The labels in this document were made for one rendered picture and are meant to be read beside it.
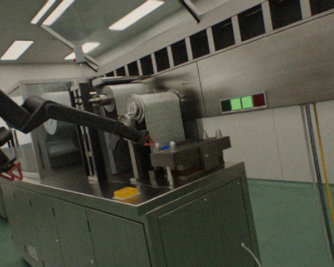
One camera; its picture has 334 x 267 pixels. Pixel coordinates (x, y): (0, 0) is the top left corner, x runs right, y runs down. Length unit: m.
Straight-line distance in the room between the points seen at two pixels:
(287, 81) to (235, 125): 3.10
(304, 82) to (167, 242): 0.81
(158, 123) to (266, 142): 2.83
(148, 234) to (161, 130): 0.54
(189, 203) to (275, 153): 2.96
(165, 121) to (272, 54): 0.58
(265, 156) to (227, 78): 2.83
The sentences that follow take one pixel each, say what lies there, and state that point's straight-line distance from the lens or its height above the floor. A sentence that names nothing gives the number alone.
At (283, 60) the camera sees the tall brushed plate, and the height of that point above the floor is 1.32.
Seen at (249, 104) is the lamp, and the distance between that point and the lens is 1.37.
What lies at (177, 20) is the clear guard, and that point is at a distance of 1.68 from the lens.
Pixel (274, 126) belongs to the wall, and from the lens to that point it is 4.02.
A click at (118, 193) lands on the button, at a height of 0.92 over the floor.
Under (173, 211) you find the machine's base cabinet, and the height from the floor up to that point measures 0.82.
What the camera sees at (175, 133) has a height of 1.09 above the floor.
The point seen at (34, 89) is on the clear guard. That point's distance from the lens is 2.28.
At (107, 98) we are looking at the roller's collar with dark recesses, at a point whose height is 1.34.
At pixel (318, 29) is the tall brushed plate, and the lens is 1.24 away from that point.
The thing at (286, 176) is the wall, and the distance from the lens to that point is 4.11.
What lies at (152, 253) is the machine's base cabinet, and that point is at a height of 0.71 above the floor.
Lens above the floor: 1.20
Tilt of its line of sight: 4 degrees down
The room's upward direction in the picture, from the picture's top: 10 degrees counter-clockwise
